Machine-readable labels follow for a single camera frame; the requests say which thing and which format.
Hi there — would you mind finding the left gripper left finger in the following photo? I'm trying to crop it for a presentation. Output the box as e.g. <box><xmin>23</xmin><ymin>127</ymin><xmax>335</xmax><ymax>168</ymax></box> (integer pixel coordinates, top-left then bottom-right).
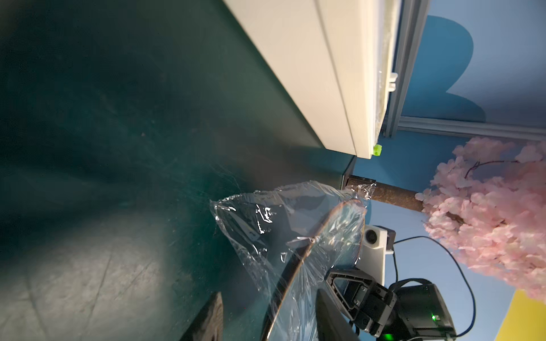
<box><xmin>180</xmin><ymin>292</ymin><xmax>223</xmax><ymax>341</ymax></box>

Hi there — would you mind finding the white plastic wrap dispenser box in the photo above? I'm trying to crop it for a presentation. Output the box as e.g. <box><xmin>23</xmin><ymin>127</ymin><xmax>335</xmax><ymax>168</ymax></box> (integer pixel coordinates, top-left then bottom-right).
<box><xmin>226</xmin><ymin>0</ymin><xmax>402</xmax><ymax>159</ymax></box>

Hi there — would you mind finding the pink cherry blossom tree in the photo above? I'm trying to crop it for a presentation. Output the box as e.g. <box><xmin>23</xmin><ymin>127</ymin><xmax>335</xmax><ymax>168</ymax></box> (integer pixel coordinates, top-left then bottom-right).
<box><xmin>354</xmin><ymin>133</ymin><xmax>545</xmax><ymax>301</ymax></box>

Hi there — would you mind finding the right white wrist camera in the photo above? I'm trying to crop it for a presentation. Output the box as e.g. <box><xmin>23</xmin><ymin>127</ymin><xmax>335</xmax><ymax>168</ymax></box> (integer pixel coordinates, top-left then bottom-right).
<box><xmin>355</xmin><ymin>225</ymin><xmax>396</xmax><ymax>286</ymax></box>

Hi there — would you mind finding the round grey glass plate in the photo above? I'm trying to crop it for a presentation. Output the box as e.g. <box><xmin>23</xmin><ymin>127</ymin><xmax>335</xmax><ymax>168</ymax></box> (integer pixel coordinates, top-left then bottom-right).
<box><xmin>260</xmin><ymin>199</ymin><xmax>367</xmax><ymax>340</ymax></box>

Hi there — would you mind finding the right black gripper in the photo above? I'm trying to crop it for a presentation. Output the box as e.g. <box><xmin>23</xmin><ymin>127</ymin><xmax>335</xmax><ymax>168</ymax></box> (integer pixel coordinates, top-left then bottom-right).
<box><xmin>326</xmin><ymin>269</ymin><xmax>456</xmax><ymax>340</ymax></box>

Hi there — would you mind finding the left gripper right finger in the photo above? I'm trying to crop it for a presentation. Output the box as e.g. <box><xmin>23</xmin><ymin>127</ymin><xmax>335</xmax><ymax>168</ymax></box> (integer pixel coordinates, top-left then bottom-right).
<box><xmin>315</xmin><ymin>289</ymin><xmax>358</xmax><ymax>341</ymax></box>

